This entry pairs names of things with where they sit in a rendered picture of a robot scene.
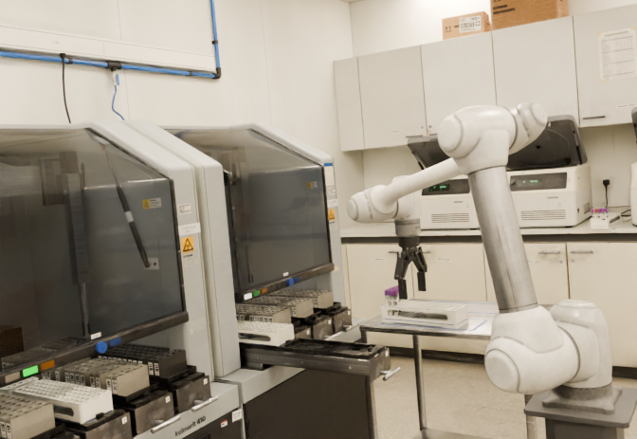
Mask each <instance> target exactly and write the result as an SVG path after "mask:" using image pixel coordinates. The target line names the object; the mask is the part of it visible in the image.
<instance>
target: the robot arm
mask: <svg viewBox="0 0 637 439"><path fill-rule="evenodd" d="M546 124H547V115H546V112H545V111H544V109H543V108H542V107H541V106H540V105H538V104H535V103H533V102H527V103H521V104H520V105H518V106H514V105H510V106H493V105H478V106H469V107H465V108H463V109H461V110H459V111H456V112H454V113H452V114H450V115H449V116H447V117H446V118H445V119H443V121H442V122H441V124H440V126H439V128H438V133H437V137H438V143H439V145H440V147H441V149H442V150H443V151H444V152H445V153H446V154H447V155H448V156H450V157H451V158H450V159H448V160H446V161H443V162H441V163H439V164H436V165H434V166H432V167H429V168H427V169H425V170H423V171H421V172H419V173H416V174H413V175H401V176H397V177H395V178H394V179H393V180H392V182H391V184H390V185H389V186H387V187H386V186H384V185H377V186H375V187H373V188H370V189H368V190H365V191H363V192H358V193H356V194H355V195H353V196H352V197H351V198H350V199H349V201H348V203H347V212H348V214H349V216H350V217H351V218H352V219H353V220H354V221H356V222H358V223H366V224H367V223H376V222H381V221H385V220H388V219H394V224H395V234H396V235H398V246H400V247H401V248H402V251H397V260H396V266H395V271H394V279H395V280H397V281H398V290H399V299H400V300H407V299H408V292H407V280H404V279H405V276H406V273H407V270H408V266H409V264H410V262H413V263H414V265H415V266H416V268H417V270H418V271H419V272H417V282H418V291H427V287H426V275H425V272H428V266H427V263H426V260H425V257H424V254H423V251H422V247H418V246H419V245H420V240H419V235H417V234H420V233H421V227H420V211H421V198H420V193H419V191H420V190H422V189H425V188H427V187H430V186H433V185H436V184H438V183H441V182H444V181H446V180H448V179H451V178H454V177H456V176H459V175H461V174H464V175H466V176H467V177H468V181H469V186H470V190H471V193H472V197H473V202H474V206H475V210H476V214H477V218H478V222H479V226H480V231H481V235H482V241H483V246H484V250H485V254H486V259H487V262H488V266H489V270H490V275H491V279H492V283H493V286H494V291H495V295H496V299H497V303H498V308H499V311H500V312H499V313H497V314H496V315H495V317H494V319H493V320H492V323H491V324H492V329H491V339H490V343H489V344H488V345H487V348H486V351H485V356H484V367H485V370H486V372H487V375H488V377H489V379H490V380H491V381H492V383H493V384H494V385H495V386H496V387H498V388H499V389H501V390H503V391H505V392H508V393H519V394H536V393H543V392H546V391H549V390H550V392H549V394H548V395H547V396H546V397H544V398H543V399H542V400H541V402H542V406H543V407H546V408H561V409H569V410H577V411H584V412H598V413H602V414H605V415H613V414H615V412H614V406H615V404H616V402H617V399H618V397H619V396H620V395H621V394H623V389H622V388H621V387H618V386H612V380H611V371H612V356H611V344H610V331H609V328H608V325H607V322H606V319H605V317H604V315H603V313H602V312H601V310H600V309H599V308H598V307H597V306H596V305H595V304H594V303H593V302H589V301H583V300H562V301H559V302H558V303H556V304H555V305H554V306H553V307H552V308H551V310H550V311H549V312H548V311H547V310H546V309H545V308H543V307H542V306H541V305H538V303H537V296H536V291H535V288H534V284H533V280H532V276H531V272H530V268H529V265H528V260H527V256H526V252H525V248H524V244H523V241H522V237H521V233H520V228H519V221H518V218H517V214H516V210H515V206H514V202H513V197H512V193H511V190H510V186H509V182H508V178H507V174H506V171H505V166H506V165H507V162H508V156H509V155H511V154H513V153H516V152H517V151H519V150H521V149H522V148H524V147H525V146H527V145H528V144H530V143H531V142H533V141H534V140H535V139H537V137H538V136H539V135H540V134H541V133H542V131H543V130H544V128H545V126H546Z"/></svg>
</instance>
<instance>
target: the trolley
mask: <svg viewBox="0 0 637 439"><path fill-rule="evenodd" d="M409 301H420V302H447V303H461V304H467V313H468V323H467V324H465V325H463V326H461V327H460V328H458V329H449V328H443V327H434V326H424V325H414V324H404V323H389V322H382V317H381V315H379V316H377V317H375V318H373V319H372V320H369V321H367V322H365V323H363V324H361V325H359V331H360V333H361V343H367V344H371V341H370V332H378V333H391V334H403V335H412V342H413V353H414V366H415V378H416V390H417V402H418V413H419V426H420V432H418V433H417V434H416V435H415V436H414V437H413V438H412V439H492V438H486V437H481V436H475V435H469V434H462V433H457V432H451V431H445V430H434V429H428V427H427V415H426V403H425V391H424V379H423V367H422V355H421V342H420V336H428V337H440V338H464V339H476V340H489V341H490V339H491V329H492V324H491V323H492V320H493V319H494V317H495V315H496V314H497V313H499V312H500V311H499V308H498V303H497V302H473V301H451V300H429V299H410V300H409ZM539 305H541V306H542V307H543V308H545V309H546V310H547V311H548V312H549V311H550V310H551V308H552V307H553V306H554V304H539ZM364 378H365V389H366V400H367V412H368V423H369V434H370V439H378V431H377V420H376V408H375V397H374V385H373V382H372V383H371V380H370V377H369V376H365V375H364ZM532 397H533V394H525V395H524V401H525V406H526V405H527V403H528V402H529V401H530V399H531V398H532ZM526 428H527V439H537V423H536V418H535V417H534V416H528V415H526Z"/></svg>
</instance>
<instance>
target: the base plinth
mask: <svg viewBox="0 0 637 439"><path fill-rule="evenodd" d="M386 348H389V350H390V356H397V357H414V353H413V348H406V347H395V346H386ZM421 355H422V358H425V359H436V360H445V361H455V362H465V363H475V364H484V356H485V355H482V354H471V353H460V352H449V351H437V350H427V349H421ZM611 376H612V377H622V378H632V379H637V368H633V367H623V366H612V371H611Z"/></svg>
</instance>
